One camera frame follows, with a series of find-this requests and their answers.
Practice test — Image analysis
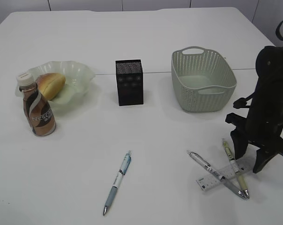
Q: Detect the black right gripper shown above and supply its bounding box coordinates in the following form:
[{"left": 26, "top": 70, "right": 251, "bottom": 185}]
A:
[{"left": 225, "top": 103, "right": 283, "bottom": 173}]

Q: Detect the cream yellow ballpoint pen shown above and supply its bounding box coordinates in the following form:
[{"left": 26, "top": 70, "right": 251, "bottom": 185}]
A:
[{"left": 222, "top": 138, "right": 250, "bottom": 199}]

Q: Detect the silver grey ballpoint pen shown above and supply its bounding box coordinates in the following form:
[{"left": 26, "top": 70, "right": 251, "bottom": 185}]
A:
[{"left": 186, "top": 150, "right": 246, "bottom": 199}]

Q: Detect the transparent plastic ruler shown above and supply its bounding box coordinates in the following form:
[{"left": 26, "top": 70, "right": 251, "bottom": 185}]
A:
[{"left": 195, "top": 156, "right": 257, "bottom": 192}]

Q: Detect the sugared toy bread bun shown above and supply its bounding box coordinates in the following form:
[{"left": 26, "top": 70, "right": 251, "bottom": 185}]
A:
[{"left": 36, "top": 73, "right": 66, "bottom": 100}]

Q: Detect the brown Nescafe coffee bottle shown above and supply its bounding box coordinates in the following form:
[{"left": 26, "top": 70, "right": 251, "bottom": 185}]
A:
[{"left": 16, "top": 73, "right": 56, "bottom": 136}]

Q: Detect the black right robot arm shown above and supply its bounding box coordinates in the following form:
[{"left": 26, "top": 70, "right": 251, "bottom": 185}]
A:
[{"left": 225, "top": 46, "right": 283, "bottom": 173}]

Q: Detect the pale green plastic basket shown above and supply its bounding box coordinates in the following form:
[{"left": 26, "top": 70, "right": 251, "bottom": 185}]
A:
[{"left": 171, "top": 46, "right": 237, "bottom": 113}]

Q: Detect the blue grey ballpoint pen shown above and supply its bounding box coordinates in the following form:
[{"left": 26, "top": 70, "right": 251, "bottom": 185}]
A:
[{"left": 103, "top": 150, "right": 132, "bottom": 216}]

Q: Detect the black mesh pen holder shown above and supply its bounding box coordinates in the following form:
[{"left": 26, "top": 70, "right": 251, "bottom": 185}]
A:
[{"left": 115, "top": 60, "right": 144, "bottom": 106}]

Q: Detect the pale green wavy glass plate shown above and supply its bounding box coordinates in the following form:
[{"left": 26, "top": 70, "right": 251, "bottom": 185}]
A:
[{"left": 27, "top": 61, "right": 95, "bottom": 118}]

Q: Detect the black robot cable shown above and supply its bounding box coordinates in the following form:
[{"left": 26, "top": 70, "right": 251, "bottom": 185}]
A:
[{"left": 232, "top": 18, "right": 283, "bottom": 111}]

